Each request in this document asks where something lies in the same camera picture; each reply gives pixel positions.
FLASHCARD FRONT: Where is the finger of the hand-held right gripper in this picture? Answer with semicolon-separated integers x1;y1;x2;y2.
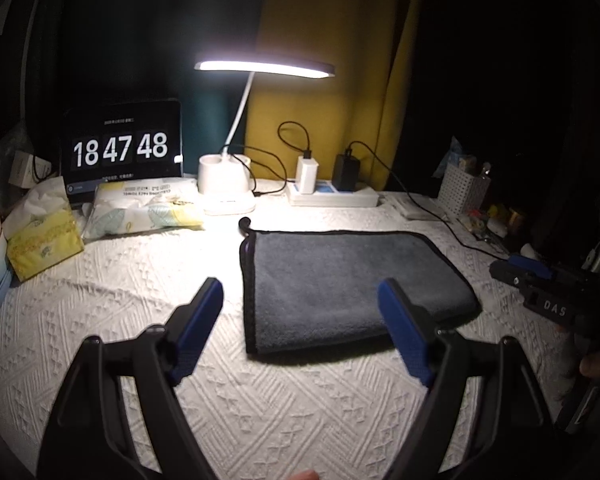
490;255;553;287

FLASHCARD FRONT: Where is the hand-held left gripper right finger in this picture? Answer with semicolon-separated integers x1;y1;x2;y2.
377;277;556;480

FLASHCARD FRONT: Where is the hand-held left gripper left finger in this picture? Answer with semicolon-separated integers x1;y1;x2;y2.
37;277;224;480

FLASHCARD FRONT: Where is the grey towel with black edge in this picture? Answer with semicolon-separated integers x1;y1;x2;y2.
238;217;483;356

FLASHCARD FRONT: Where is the person's right hand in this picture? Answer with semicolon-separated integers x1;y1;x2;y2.
579;349;600;382

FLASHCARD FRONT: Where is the white textured tablecloth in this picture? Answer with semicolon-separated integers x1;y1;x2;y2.
0;178;581;480

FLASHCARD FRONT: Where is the white slotted basket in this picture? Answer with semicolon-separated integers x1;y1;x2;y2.
437;163;493;216

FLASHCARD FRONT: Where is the flat white packet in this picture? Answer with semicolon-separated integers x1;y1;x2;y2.
393;194;453;222

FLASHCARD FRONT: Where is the white soft tissue pack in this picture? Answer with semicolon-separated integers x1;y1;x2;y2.
81;179;207;241

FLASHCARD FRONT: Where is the white desk lamp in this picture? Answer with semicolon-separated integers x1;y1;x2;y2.
194;57;337;216

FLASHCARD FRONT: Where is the white power strip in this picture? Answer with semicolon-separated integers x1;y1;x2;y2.
285;179;381;209

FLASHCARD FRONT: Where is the black charger plug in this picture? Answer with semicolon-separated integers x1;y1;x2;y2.
332;153;361;192

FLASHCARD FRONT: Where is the yellow tissue box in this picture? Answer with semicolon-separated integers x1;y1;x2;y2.
2;177;86;282

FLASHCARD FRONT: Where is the white charger plug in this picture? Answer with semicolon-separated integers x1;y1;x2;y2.
295;155;320;195

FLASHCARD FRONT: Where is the tablet with clock display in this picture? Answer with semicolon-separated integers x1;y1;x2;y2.
62;98;184;197

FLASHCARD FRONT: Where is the small white box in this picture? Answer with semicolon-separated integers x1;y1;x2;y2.
9;149;52;189

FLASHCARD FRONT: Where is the yellow curtain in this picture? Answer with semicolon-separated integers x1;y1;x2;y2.
244;0;427;192

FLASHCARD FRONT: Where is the black charger cable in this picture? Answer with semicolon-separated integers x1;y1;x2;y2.
278;120;313;159
343;140;512;262

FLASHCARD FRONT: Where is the black lamp cable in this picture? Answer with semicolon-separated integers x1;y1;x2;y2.
223;144;288;199

